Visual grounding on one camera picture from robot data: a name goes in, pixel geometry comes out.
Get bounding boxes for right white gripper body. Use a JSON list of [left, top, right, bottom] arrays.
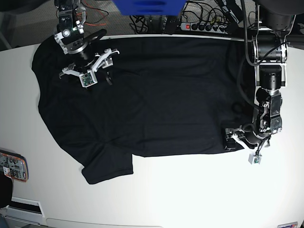
[[59, 48, 120, 88]]

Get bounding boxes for orange clear screw box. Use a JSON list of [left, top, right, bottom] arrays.
[[0, 150, 29, 182]]

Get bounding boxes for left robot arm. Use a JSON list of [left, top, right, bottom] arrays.
[[225, 0, 304, 164]]

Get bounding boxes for small printed card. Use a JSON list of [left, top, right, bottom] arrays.
[[277, 222, 298, 228]]

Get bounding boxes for black remote control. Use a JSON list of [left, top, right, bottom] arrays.
[[163, 16, 179, 35]]

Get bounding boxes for white flat tray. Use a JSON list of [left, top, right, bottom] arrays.
[[5, 197, 45, 226]]

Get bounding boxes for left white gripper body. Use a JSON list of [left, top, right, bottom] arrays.
[[224, 127, 271, 164]]

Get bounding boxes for tangled black cables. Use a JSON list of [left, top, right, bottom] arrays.
[[129, 15, 152, 34]]

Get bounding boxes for black chair edge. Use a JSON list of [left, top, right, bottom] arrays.
[[0, 173, 13, 208]]

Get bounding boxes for white power strip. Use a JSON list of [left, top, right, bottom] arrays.
[[180, 22, 228, 34]]

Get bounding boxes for black T-shirt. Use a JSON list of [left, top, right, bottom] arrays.
[[32, 37, 253, 184]]

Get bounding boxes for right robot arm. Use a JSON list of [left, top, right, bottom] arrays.
[[54, 0, 120, 88]]

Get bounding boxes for blue plastic box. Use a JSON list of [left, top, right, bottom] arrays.
[[113, 0, 186, 16]]

